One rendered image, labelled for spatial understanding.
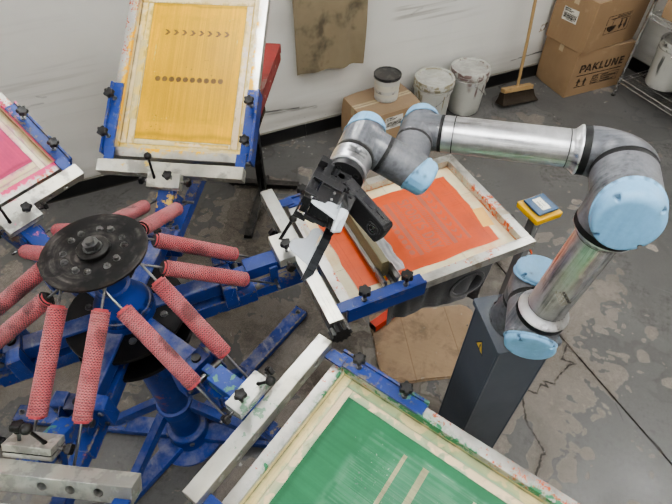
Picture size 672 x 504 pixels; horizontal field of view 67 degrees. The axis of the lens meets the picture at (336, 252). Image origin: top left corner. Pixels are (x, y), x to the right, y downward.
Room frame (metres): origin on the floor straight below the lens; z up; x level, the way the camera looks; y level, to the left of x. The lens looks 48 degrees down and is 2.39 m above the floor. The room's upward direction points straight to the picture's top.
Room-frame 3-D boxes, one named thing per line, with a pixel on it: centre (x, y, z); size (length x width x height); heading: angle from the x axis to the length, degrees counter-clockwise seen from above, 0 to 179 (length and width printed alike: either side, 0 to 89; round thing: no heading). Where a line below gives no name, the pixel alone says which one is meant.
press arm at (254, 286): (1.23, 0.12, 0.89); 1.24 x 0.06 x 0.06; 114
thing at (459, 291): (1.26, -0.40, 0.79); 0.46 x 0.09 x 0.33; 114
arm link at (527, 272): (0.80, -0.50, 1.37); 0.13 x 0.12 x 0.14; 163
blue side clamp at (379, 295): (1.05, -0.17, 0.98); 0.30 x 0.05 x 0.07; 114
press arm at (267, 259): (1.17, 0.24, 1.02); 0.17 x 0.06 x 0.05; 114
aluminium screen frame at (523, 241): (1.40, -0.27, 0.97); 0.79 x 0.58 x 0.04; 114
